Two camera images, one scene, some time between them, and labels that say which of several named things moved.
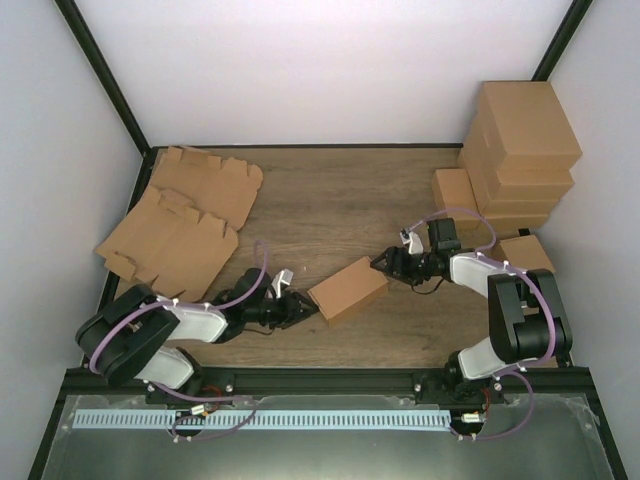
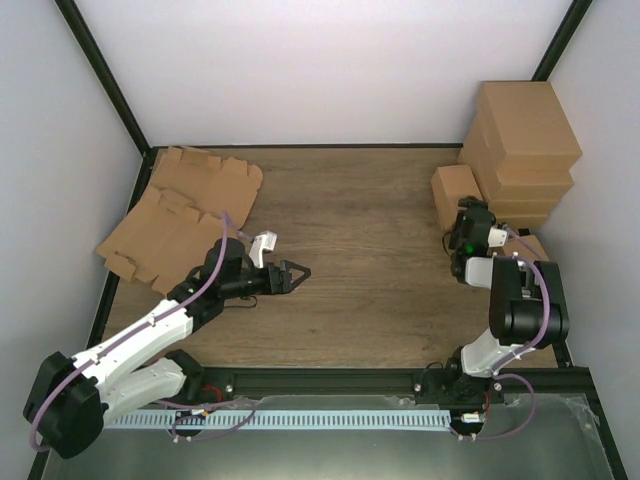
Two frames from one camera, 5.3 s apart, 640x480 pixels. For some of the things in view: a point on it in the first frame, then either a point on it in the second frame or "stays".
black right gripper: x=394 y=253 -> x=475 y=204
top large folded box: x=525 y=124 stays
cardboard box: x=349 y=290 -> x=450 y=184
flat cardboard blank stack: x=205 y=184 stays
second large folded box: x=512 y=185 stays
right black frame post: x=563 y=38 stays
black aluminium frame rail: x=557 y=381 stays
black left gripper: x=293 y=310 -> x=283 y=285
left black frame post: x=113 y=84 stays
